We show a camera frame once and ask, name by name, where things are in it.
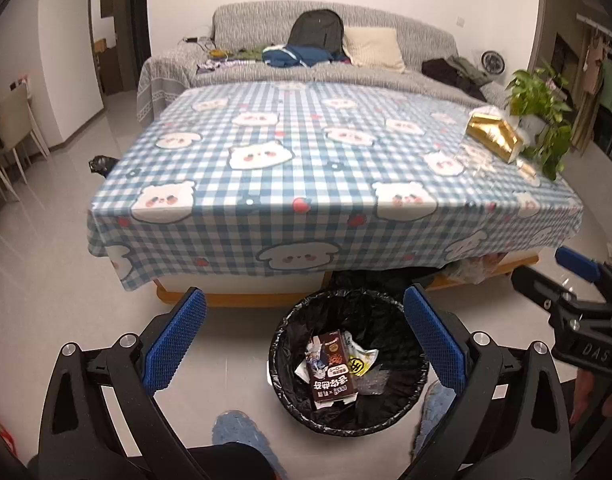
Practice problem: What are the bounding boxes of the black trash bin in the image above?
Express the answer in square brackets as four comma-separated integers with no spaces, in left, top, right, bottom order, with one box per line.
[267,287,431,437]

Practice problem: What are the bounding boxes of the dark clothes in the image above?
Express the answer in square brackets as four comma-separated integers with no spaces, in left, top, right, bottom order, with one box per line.
[422,55,494,103]

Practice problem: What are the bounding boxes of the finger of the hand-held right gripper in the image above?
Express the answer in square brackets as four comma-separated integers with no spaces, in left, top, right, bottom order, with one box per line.
[510,266,586,331]
[554,246,612,301]

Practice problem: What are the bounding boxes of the clear crumpled plastic bag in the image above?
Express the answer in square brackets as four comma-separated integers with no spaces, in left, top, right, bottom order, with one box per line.
[443,255,506,286]

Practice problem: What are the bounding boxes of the blue checked printed tablecloth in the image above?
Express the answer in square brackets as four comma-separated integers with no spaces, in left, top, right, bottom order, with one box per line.
[86,81,584,293]

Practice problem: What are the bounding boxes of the grey sofa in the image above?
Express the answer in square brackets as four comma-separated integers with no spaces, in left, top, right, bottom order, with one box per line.
[136,0,516,128]

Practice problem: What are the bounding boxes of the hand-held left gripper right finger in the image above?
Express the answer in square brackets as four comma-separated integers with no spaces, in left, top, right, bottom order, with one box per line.
[402,284,574,480]

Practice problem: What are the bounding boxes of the patterned cloth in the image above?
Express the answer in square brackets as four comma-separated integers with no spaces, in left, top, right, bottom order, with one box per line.
[198,57,251,72]

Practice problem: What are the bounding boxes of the blue fluffy slipper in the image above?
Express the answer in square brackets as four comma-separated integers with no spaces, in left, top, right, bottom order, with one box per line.
[415,379,459,453]
[212,410,283,461]

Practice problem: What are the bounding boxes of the green potted plant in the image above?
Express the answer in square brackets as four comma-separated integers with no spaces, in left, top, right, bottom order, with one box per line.
[504,57,574,181]

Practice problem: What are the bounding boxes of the yellow black snack wrapper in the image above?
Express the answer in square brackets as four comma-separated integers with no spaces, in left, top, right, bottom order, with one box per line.
[343,337,381,378]

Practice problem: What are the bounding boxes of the clothes rack with garments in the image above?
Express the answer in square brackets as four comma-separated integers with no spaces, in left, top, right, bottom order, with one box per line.
[553,10,612,176]

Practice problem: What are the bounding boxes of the person's right hand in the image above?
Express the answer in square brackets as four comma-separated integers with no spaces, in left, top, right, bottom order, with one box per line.
[572,367,612,428]

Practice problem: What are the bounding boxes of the blue jacket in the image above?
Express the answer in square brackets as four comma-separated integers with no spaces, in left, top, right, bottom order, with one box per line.
[262,44,351,68]

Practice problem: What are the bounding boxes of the wooden table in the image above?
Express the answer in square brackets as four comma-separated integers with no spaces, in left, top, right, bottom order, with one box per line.
[153,252,541,308]

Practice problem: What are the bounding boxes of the black plastic bags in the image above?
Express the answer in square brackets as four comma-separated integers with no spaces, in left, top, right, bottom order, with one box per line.
[331,270,441,293]

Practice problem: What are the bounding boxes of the person's dark trouser leg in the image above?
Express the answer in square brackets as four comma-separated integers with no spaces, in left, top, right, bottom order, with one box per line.
[186,441,287,480]

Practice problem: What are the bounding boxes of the black backpack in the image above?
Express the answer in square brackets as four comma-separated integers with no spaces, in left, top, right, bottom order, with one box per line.
[287,9,345,58]

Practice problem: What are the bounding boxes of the beige pillow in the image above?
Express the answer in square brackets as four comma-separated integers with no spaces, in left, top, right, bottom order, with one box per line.
[342,26,407,73]

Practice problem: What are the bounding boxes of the brown drink carton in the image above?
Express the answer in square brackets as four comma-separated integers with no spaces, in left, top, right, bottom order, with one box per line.
[306,329,357,413]

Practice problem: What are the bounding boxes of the small round fan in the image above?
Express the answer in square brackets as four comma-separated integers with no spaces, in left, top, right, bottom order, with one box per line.
[480,49,507,80]

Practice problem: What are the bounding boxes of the gold tissue box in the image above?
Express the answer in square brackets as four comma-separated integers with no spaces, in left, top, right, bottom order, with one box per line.
[464,107,525,163]

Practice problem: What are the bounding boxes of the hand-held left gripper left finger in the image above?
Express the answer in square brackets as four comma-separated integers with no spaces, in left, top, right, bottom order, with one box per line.
[38,286,209,480]

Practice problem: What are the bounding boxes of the small black bag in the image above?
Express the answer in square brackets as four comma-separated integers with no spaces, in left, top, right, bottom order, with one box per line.
[88,156,119,178]

